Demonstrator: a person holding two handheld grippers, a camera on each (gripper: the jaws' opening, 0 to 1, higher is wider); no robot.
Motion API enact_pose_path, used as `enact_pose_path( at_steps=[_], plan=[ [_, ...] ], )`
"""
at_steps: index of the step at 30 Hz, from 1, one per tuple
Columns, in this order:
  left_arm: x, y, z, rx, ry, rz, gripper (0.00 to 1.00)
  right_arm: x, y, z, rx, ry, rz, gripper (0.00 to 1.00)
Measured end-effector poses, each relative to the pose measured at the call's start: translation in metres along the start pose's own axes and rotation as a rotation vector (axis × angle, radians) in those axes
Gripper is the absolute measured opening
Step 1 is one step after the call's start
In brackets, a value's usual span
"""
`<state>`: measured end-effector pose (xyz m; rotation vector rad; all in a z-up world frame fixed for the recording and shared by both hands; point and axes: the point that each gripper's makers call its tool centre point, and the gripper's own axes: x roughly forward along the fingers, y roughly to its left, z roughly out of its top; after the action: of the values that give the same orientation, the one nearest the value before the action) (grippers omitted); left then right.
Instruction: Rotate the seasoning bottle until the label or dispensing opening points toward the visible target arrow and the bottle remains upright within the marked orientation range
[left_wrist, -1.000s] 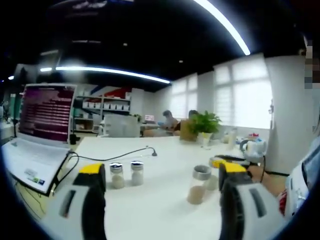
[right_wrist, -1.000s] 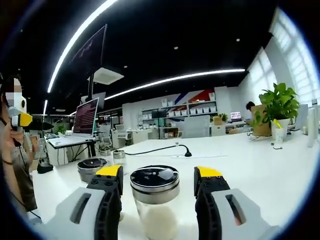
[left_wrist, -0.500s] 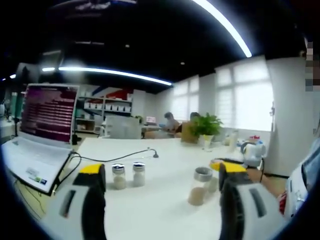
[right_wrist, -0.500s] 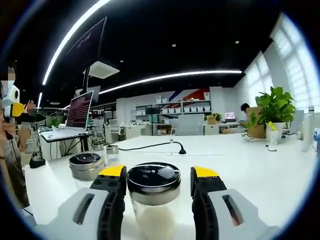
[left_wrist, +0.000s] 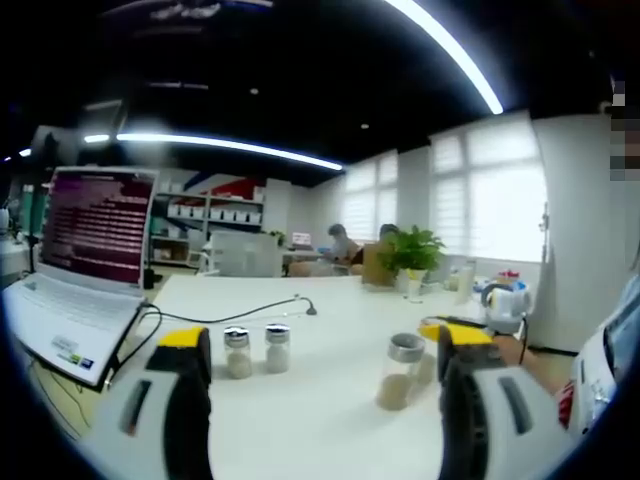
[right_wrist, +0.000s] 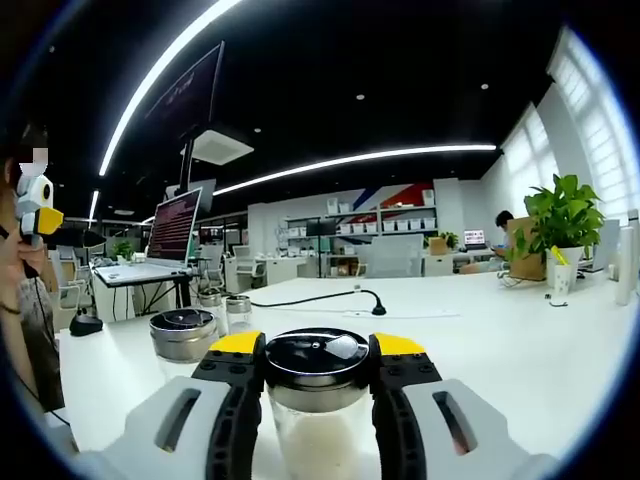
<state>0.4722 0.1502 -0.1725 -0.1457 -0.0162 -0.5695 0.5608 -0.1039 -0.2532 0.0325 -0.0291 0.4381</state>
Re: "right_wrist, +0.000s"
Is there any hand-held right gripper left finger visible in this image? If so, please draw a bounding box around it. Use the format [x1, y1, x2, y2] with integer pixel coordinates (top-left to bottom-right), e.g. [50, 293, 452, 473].
[82, 328, 268, 480]

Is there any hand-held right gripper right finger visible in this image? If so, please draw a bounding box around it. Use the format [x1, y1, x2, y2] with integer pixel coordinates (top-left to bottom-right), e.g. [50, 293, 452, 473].
[368, 331, 559, 480]

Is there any wide seasoning bottle white powder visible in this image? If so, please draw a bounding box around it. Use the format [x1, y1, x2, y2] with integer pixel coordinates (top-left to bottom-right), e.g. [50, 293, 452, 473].
[263, 327, 374, 480]

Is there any tall seasoning bottle brown powder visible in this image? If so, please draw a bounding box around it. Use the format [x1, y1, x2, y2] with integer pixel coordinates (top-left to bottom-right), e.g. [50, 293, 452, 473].
[148, 308, 221, 384]

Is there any small seasoning bottle white powder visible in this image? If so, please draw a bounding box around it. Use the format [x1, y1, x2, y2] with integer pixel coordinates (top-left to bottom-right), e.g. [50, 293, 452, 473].
[225, 294, 254, 335]
[198, 289, 229, 337]

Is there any white thermos bottle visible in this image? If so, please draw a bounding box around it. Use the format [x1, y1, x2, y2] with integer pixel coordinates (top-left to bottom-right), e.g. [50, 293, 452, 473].
[627, 208, 640, 296]

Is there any person's left hand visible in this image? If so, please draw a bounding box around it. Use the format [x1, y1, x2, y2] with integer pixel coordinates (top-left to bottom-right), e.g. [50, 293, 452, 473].
[4, 238, 49, 307]

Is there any black dome-shaped device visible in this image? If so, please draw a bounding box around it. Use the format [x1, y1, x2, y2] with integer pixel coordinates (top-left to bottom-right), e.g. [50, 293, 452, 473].
[68, 308, 105, 338]

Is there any open white laptop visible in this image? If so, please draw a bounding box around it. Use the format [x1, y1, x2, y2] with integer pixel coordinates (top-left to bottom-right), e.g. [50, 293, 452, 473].
[93, 187, 205, 287]

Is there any black laptop stand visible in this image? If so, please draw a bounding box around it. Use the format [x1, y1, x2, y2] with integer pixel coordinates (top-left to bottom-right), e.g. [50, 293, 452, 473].
[92, 272, 201, 321]

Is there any small hanging screen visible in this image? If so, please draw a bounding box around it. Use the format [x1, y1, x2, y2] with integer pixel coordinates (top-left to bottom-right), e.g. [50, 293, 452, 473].
[164, 178, 217, 211]

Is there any white mesh office chair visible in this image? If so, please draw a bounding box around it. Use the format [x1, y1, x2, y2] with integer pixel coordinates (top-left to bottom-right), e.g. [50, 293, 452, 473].
[233, 244, 267, 291]
[202, 243, 226, 290]

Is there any long overhead ceiling light strip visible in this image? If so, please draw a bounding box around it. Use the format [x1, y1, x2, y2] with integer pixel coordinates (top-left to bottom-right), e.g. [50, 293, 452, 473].
[98, 0, 241, 177]

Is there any ceiling air vent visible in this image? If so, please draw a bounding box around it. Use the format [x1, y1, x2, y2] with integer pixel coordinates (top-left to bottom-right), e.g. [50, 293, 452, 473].
[180, 128, 255, 166]

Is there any hanging black monitor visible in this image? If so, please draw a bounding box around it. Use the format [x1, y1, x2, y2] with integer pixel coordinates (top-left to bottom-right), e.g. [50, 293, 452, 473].
[143, 40, 226, 136]

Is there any small potted plant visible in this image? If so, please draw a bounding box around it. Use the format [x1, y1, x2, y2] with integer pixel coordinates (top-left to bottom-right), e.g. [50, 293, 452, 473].
[424, 230, 460, 256]

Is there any row of white storage bins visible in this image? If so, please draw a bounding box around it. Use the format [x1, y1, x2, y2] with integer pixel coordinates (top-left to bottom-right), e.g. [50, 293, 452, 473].
[287, 217, 437, 236]

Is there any brown cardboard box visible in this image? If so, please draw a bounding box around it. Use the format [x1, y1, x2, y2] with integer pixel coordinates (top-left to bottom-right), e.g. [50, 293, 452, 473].
[508, 215, 547, 282]

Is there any white shelf unit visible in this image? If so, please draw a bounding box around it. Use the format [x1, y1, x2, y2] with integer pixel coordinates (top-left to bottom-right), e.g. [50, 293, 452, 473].
[282, 202, 439, 279]

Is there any black monitor on stand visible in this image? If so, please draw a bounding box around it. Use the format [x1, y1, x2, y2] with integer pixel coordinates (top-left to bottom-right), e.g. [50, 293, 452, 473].
[305, 218, 337, 279]

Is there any white paper cup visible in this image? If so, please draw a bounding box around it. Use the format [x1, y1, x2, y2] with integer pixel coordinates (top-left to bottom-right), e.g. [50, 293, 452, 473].
[553, 263, 574, 294]

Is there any green potted plant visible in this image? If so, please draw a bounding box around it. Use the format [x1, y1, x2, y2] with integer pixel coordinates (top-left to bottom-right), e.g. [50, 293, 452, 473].
[504, 173, 606, 289]

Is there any silver laptop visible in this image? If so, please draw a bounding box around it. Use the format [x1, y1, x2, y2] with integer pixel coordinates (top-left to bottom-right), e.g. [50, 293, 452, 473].
[577, 218, 622, 274]

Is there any long distant ceiling light strip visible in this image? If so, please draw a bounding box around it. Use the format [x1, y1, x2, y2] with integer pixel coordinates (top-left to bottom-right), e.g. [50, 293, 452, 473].
[212, 143, 498, 197]

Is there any white paper roll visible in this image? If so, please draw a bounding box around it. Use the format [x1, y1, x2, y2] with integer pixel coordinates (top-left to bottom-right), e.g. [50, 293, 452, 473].
[614, 224, 636, 307]

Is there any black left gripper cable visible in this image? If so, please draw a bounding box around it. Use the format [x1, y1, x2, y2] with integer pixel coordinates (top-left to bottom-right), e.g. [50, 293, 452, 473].
[19, 259, 74, 429]

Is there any black gooseneck cable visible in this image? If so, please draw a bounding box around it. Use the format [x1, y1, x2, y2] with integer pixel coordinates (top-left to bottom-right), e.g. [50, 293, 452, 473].
[249, 288, 388, 317]

